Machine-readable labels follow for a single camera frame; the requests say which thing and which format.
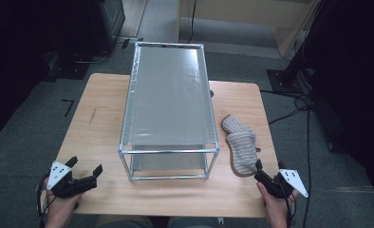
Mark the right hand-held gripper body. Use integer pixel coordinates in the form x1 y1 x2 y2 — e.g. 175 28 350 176
254 169 309 200

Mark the black stand base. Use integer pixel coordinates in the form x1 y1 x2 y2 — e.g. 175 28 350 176
48 50 110 80

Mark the beige wooden partition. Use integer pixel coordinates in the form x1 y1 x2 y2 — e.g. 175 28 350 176
177 0 321 59

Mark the left hand-held gripper cable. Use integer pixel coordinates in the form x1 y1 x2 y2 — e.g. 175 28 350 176
35 172 51 228

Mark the black hanging wall cable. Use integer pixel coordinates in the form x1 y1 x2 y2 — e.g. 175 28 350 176
188 0 198 44

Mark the black metal stand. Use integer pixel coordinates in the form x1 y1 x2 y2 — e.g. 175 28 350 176
267 0 322 94

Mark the striped beige cloth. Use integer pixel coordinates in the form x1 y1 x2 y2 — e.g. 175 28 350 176
221 114 261 178

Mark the person's right hand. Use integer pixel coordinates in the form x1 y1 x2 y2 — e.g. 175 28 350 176
256 183 300 228

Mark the black cabinet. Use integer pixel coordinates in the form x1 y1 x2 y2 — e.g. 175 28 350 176
86 0 126 55

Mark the black floor cable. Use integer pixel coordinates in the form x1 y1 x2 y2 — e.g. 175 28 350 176
260 89 314 228

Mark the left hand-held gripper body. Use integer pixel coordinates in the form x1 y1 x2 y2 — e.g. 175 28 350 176
47 161 98 200

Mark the hand-held gripper cable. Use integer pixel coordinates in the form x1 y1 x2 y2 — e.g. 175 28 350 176
35 172 51 228
283 189 298 228

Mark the person's left hand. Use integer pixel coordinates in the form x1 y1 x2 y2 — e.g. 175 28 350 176
44 189 82 228

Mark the silver metal two-tier rack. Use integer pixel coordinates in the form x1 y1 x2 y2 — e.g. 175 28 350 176
118 41 221 182

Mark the right hand-held gripper cable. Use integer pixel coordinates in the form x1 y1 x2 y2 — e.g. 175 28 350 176
283 189 298 228

